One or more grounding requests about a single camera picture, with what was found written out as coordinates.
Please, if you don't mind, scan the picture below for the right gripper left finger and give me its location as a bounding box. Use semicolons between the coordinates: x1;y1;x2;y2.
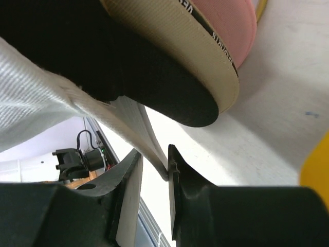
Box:
0;148;144;247

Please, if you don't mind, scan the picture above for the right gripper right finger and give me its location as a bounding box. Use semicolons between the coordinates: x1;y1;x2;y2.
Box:
168;145;328;246

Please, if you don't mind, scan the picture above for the white cap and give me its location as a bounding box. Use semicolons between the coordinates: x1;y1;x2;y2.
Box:
1;40;168;180

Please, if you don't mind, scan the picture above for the black baseball cap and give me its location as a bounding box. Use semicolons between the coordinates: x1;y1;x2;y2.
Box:
1;1;219;127

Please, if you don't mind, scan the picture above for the beige baseball cap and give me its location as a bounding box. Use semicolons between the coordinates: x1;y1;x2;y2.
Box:
101;1;240;113

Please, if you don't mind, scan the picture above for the pink baseball cap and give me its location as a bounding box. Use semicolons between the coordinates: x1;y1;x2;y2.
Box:
192;0;257;68

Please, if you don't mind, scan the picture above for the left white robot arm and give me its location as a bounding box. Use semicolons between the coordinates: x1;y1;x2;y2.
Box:
52;129;111;182

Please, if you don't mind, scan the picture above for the yellow plastic tray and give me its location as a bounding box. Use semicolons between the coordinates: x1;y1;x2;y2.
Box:
299;132;329;208

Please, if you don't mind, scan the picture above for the gold wire hat stand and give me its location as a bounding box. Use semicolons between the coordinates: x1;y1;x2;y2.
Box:
255;0;268;22

